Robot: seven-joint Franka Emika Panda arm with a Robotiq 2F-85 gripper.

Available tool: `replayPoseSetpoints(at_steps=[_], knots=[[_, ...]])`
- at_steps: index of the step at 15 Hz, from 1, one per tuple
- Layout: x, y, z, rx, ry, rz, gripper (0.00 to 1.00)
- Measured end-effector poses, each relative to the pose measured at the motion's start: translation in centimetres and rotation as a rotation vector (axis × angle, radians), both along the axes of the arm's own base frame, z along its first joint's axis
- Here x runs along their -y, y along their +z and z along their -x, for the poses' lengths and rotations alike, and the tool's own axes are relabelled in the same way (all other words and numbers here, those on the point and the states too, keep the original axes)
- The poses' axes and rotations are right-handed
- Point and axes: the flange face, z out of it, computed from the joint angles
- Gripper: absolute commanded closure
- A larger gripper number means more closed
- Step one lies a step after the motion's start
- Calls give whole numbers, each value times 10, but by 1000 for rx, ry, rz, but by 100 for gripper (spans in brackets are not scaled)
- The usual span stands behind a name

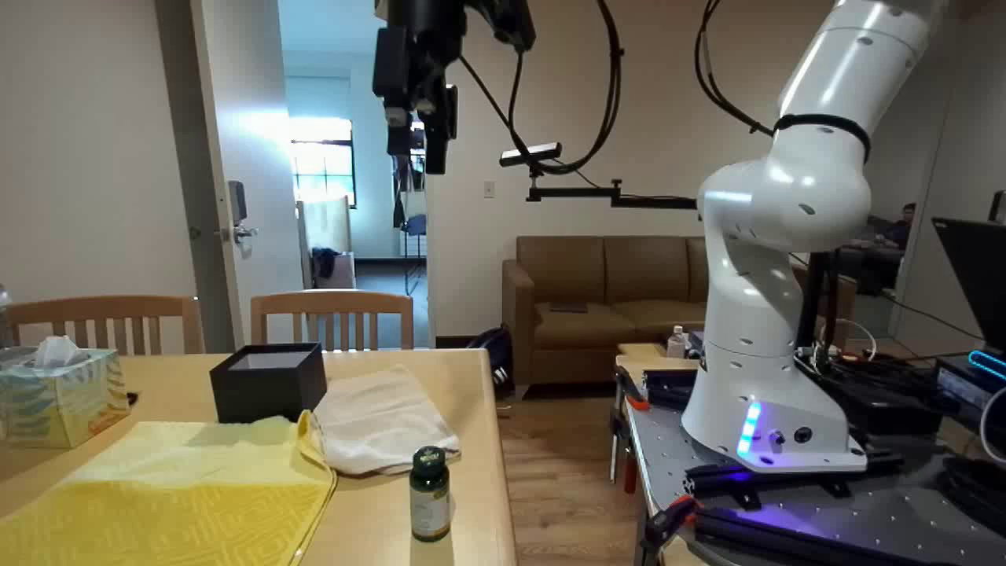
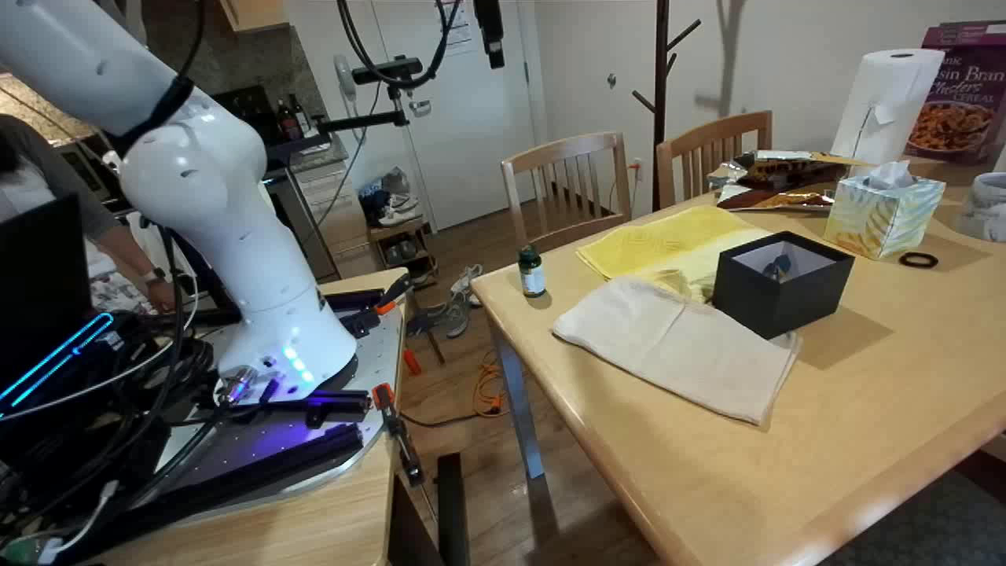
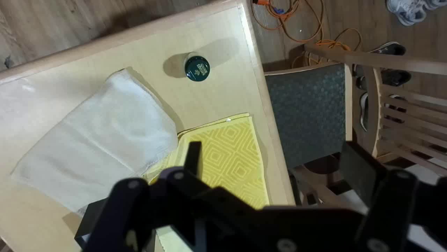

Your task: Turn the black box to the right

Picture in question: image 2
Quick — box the black box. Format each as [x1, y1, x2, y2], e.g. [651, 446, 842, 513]
[714, 233, 855, 336]

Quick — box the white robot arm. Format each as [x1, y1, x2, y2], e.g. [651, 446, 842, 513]
[0, 0, 358, 406]

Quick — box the small packet inside box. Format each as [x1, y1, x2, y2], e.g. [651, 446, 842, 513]
[760, 252, 792, 281]

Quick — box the patterned tissue box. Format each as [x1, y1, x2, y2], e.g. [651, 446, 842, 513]
[825, 160, 947, 257]

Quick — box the purple cereal box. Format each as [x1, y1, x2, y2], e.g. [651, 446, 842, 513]
[905, 18, 1006, 164]

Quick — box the small green pill bottle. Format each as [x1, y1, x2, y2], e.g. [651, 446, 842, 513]
[518, 244, 546, 300]

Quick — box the left wooden chair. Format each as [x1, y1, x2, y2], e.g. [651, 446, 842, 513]
[501, 132, 633, 252]

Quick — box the wooden chair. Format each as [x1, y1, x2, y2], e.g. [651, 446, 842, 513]
[658, 111, 774, 208]
[501, 132, 633, 252]

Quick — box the yellow cloth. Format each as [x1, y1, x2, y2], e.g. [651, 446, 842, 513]
[578, 205, 764, 300]

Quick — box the white cloth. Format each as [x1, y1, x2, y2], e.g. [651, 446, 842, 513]
[553, 281, 798, 425]

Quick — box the right wooden chair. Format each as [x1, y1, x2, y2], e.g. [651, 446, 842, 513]
[658, 111, 774, 208]

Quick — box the black coat rack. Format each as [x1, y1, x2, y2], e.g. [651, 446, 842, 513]
[633, 0, 702, 211]

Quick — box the snack packets pile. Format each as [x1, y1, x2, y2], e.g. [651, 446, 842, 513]
[706, 150, 853, 213]

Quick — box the white paper towel roll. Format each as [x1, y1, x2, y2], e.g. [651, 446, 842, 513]
[830, 48, 943, 164]

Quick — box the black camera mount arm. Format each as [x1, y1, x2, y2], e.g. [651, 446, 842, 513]
[321, 0, 505, 132]

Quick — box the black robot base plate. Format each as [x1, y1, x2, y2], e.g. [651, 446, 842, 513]
[75, 389, 372, 554]

